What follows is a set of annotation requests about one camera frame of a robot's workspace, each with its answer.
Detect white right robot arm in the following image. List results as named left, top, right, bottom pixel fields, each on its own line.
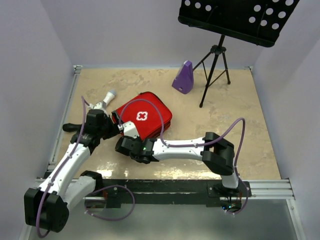
left=115, top=132, right=241, bottom=197

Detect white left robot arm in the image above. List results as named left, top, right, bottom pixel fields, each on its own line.
left=24, top=109, right=119, bottom=233

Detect black microphone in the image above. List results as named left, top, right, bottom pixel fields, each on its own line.
left=62, top=123, right=82, bottom=133

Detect white microphone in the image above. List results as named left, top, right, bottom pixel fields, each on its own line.
left=102, top=89, right=117, bottom=110

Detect purple metronome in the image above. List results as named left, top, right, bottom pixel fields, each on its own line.
left=171, top=60, right=194, bottom=95

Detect black music stand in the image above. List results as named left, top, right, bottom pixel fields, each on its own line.
left=177, top=0, right=301, bottom=108

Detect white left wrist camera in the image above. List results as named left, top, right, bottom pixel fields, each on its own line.
left=88, top=100, right=107, bottom=112

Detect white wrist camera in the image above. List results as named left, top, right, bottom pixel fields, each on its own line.
left=118, top=121, right=140, bottom=138
left=88, top=100, right=107, bottom=112

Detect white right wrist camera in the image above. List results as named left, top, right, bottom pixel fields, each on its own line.
left=118, top=121, right=140, bottom=138

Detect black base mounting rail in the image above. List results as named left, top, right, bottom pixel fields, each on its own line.
left=84, top=179, right=252, bottom=208

